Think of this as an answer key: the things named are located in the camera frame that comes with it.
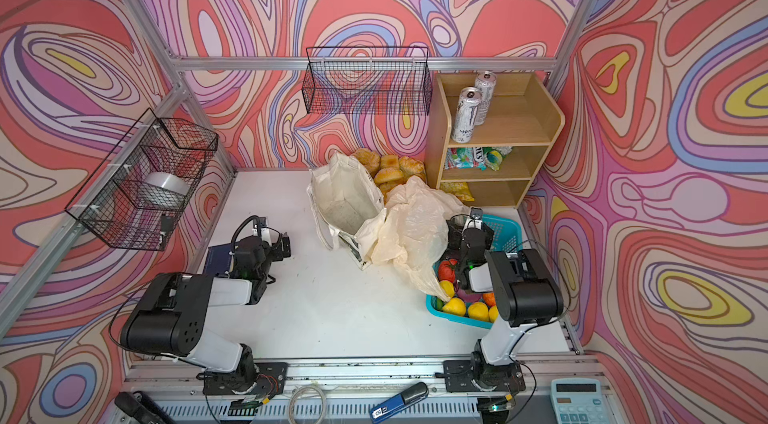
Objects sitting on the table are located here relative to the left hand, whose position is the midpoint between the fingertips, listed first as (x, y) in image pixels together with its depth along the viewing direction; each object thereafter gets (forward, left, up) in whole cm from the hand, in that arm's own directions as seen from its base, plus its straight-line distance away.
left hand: (273, 232), depth 94 cm
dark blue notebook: (-7, +18, -6) cm, 20 cm away
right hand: (+3, -63, -1) cm, 64 cm away
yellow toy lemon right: (-24, -61, -2) cm, 66 cm away
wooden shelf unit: (+15, -65, +27) cm, 72 cm away
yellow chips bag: (+20, -63, -2) cm, 66 cm away
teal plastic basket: (-2, -74, +2) cm, 74 cm away
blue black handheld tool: (-44, -40, -1) cm, 60 cm away
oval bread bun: (+23, -37, +1) cm, 43 cm away
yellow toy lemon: (-23, -55, -2) cm, 60 cm away
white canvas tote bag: (+16, -22, -6) cm, 28 cm away
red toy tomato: (-13, -54, 0) cm, 55 cm away
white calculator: (-44, -81, -5) cm, 93 cm away
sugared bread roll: (+30, -30, +2) cm, 43 cm away
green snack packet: (+19, -68, +14) cm, 72 cm away
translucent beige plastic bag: (-5, -45, +6) cm, 45 cm away
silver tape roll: (-5, +17, +26) cm, 32 cm away
